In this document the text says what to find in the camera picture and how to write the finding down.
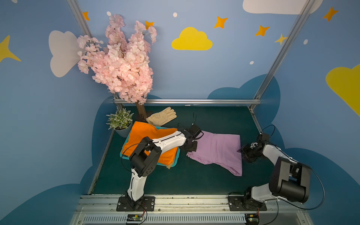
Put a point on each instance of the left green circuit board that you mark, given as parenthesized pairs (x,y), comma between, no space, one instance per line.
(134,219)

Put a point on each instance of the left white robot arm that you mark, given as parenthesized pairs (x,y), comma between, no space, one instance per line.
(147,154)

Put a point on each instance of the beige pants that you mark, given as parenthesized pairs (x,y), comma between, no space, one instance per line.
(170,165)

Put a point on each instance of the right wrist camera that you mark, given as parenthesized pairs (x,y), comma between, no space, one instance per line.
(263,138)

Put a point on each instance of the aluminium rail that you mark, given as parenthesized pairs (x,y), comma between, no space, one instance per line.
(185,210)
(205,101)

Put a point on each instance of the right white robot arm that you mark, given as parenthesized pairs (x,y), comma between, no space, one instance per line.
(290,179)

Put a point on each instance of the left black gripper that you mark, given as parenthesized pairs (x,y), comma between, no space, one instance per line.
(191,144)

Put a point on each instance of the aluminium frame post left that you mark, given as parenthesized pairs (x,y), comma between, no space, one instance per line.
(78,14)

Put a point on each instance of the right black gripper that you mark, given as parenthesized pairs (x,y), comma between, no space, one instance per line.
(248,152)

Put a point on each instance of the right green circuit board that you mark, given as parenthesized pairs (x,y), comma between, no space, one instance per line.
(252,219)

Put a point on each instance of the orange pants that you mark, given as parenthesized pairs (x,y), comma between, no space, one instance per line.
(137,135)

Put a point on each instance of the aluminium front rail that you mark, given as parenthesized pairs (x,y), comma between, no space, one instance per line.
(185,210)

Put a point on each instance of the aluminium frame post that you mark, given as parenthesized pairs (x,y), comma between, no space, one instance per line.
(78,14)
(292,35)

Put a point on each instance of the beige work glove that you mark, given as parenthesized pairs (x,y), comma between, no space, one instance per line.
(163,117)

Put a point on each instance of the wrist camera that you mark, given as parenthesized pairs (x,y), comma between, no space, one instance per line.
(195,131)
(263,138)

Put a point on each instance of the teal plastic basket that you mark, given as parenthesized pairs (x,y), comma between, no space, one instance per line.
(177,157)

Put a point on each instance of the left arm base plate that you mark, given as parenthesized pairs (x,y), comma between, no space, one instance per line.
(125,204)

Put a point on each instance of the small potted green plant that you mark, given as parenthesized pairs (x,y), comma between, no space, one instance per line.
(121,121)

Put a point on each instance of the green circuit board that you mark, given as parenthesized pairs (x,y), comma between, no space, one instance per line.
(134,219)
(252,219)

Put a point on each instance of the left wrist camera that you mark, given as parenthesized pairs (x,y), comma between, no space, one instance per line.
(195,131)

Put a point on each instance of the pink blossom artificial tree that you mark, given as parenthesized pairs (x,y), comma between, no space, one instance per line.
(123,63)

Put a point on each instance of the purple pants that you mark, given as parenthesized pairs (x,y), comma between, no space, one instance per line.
(220,149)

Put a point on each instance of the aluminium frame post right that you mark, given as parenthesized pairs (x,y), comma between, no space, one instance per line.
(292,35)

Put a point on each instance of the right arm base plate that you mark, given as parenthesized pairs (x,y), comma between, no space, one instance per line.
(244,203)

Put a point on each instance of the aluminium back rail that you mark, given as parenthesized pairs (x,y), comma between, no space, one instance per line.
(205,101)

